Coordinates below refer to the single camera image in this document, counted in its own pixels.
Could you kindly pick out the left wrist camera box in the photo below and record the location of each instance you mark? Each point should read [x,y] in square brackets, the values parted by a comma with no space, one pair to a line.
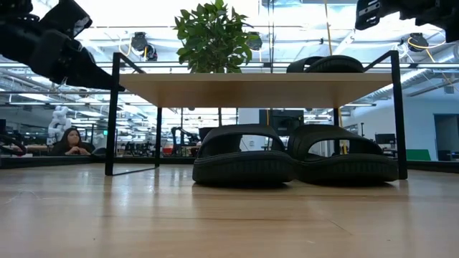
[68,18]

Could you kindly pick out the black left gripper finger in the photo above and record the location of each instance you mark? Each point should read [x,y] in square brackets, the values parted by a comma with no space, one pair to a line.
[93,77]

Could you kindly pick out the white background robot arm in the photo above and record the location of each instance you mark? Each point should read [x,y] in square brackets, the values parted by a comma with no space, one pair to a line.
[59,122]

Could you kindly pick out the person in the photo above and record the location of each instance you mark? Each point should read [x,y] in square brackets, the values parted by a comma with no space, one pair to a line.
[71,141]

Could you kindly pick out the black ceiling lamp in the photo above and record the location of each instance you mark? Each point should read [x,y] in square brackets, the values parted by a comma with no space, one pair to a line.
[255,42]
[151,53]
[139,41]
[419,42]

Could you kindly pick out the black rubber slide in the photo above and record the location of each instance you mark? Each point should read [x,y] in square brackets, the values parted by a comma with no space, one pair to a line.
[348,168]
[244,168]
[337,65]

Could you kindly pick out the black table edge frame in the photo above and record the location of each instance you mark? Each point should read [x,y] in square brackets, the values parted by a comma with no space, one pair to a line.
[54,161]

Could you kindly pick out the green potted plant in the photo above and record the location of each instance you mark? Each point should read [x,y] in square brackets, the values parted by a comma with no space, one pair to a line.
[215,36]

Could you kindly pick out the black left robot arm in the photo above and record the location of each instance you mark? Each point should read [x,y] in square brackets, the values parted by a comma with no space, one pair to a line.
[14,5]

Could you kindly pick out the small black monitor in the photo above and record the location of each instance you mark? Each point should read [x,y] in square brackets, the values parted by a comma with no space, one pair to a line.
[385,139]

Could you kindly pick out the wooden shelf black frame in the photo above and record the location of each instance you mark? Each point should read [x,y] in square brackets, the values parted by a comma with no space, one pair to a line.
[251,89]

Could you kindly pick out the green box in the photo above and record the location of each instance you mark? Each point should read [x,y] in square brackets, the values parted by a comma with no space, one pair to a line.
[419,155]

